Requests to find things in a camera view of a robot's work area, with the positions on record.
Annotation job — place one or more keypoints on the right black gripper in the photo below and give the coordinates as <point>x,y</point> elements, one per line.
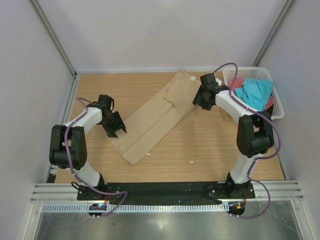
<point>203,97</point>

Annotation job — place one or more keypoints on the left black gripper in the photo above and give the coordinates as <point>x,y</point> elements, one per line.
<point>114,122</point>

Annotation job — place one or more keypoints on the beige t shirt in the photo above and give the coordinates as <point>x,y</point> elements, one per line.
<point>157,117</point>

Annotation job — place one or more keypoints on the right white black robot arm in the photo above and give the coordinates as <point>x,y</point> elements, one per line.
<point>254,131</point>

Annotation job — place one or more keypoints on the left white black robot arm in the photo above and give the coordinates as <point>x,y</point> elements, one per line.
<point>68,147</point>

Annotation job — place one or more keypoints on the pink t shirt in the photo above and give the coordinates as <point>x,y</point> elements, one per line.
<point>235,83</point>

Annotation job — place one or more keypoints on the turquoise t shirt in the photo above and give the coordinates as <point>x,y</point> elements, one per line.
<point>255,96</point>

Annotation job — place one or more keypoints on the white plastic laundry basket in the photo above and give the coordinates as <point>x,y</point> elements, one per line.
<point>255,88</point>

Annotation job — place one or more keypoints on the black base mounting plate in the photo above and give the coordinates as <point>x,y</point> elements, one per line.
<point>175,193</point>

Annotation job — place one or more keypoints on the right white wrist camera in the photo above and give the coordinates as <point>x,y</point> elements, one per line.
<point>219,82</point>

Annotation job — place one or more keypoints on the left aluminium corner post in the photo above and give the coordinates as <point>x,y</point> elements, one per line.
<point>54,38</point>

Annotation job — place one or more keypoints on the aluminium corner post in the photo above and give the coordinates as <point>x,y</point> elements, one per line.
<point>54,38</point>
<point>277,25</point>

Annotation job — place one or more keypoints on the white slotted cable duct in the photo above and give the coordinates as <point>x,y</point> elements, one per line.
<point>100,208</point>

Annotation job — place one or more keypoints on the right aluminium corner post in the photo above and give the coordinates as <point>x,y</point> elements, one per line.
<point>277,25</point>

